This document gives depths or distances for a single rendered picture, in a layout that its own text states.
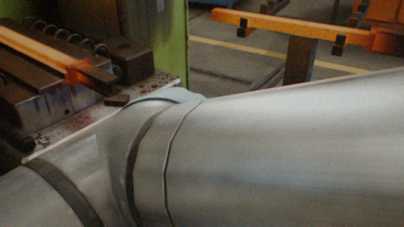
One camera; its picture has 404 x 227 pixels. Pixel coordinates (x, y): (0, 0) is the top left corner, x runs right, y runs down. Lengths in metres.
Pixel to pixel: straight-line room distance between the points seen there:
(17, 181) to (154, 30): 0.85
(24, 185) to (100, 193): 0.03
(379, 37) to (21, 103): 0.67
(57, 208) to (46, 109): 0.53
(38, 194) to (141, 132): 0.05
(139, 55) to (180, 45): 0.34
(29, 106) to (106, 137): 0.49
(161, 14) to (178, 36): 0.11
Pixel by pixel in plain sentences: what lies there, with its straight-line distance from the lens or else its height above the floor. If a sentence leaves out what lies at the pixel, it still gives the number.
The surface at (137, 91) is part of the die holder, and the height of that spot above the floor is 0.92.
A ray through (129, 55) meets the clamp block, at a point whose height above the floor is 0.98.
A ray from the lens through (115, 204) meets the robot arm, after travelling 0.17.
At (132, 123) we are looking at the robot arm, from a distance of 0.18.
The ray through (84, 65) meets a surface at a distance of 0.67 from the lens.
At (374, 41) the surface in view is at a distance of 0.78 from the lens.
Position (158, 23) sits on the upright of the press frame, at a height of 0.97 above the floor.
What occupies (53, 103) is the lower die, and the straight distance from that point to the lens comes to 0.69.
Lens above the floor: 1.29
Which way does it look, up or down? 34 degrees down
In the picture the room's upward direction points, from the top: straight up
